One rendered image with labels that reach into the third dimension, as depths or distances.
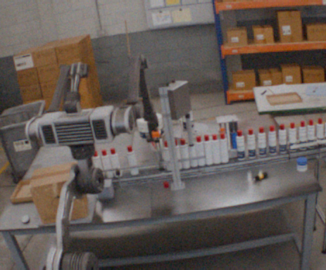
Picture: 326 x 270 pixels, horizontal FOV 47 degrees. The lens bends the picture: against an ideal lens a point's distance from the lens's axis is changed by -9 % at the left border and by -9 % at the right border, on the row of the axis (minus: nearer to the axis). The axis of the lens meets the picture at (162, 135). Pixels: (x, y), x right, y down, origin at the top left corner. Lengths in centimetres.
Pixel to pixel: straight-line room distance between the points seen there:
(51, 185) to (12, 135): 255
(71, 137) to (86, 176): 23
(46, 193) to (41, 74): 388
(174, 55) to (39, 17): 262
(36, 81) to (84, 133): 416
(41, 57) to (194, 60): 265
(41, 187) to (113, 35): 510
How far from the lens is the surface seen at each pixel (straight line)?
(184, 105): 243
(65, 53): 590
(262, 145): 270
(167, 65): 709
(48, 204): 241
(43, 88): 614
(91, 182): 215
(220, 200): 240
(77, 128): 203
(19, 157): 496
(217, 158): 268
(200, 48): 697
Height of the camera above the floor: 214
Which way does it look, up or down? 23 degrees down
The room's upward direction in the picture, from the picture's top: 9 degrees counter-clockwise
